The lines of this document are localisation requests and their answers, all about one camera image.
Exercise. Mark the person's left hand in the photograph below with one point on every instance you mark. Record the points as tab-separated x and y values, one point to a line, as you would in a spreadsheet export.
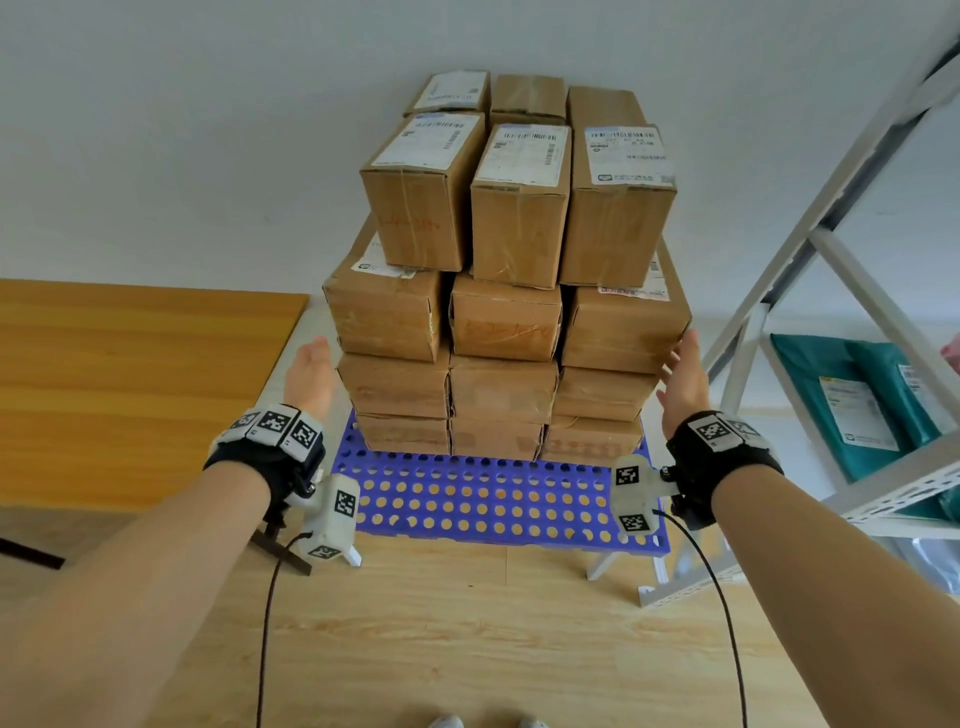
311	379

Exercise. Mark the person's right hand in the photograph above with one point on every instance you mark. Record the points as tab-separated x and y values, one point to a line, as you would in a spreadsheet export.
686	390

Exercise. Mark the cardboard parcel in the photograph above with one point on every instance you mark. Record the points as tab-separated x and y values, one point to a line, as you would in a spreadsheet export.
394	386
502	390

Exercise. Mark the plain brown parcel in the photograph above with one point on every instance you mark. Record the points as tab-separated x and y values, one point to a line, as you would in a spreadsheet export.
401	435

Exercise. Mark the blue perforated plastic pallet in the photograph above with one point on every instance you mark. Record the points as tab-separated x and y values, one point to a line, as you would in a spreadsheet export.
487	510

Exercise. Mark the small seamed cardboard box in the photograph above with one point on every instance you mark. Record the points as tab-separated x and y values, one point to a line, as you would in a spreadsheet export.
604	105

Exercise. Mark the small tape-striped cardboard box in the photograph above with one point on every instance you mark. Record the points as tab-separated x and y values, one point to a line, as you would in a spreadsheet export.
529	97

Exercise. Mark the person's left forearm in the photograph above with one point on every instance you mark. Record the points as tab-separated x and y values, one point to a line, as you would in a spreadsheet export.
127	600

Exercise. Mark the person's right forearm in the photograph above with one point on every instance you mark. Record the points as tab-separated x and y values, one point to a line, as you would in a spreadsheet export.
847	600

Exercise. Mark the person's right white shoe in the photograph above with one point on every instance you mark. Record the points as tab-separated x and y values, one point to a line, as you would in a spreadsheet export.
532	723

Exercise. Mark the person's white shoe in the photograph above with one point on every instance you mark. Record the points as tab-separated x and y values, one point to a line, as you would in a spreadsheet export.
447	721
532	723

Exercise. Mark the person's left white shoe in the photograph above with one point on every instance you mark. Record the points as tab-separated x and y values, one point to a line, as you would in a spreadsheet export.
447	721

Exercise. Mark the white low table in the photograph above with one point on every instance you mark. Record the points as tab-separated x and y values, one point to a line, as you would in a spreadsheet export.
300	322

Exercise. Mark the black wristband with marker tags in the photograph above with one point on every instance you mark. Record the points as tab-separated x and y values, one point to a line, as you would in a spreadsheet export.
259	465
720	472

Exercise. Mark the teal mailer bag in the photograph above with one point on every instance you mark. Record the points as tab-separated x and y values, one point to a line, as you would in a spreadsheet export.
877	382
802	375

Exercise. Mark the orange wooden table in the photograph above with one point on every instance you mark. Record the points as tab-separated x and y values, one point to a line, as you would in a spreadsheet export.
112	390

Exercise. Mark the grey metal shelf rack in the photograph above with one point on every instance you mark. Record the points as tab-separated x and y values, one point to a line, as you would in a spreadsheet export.
814	236

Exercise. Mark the pink mailer bag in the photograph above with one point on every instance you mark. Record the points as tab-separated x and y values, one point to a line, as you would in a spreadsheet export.
952	354

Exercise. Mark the white marker-tagged wrist camera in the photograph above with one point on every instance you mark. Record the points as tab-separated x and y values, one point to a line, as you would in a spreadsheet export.
330	525
641	495

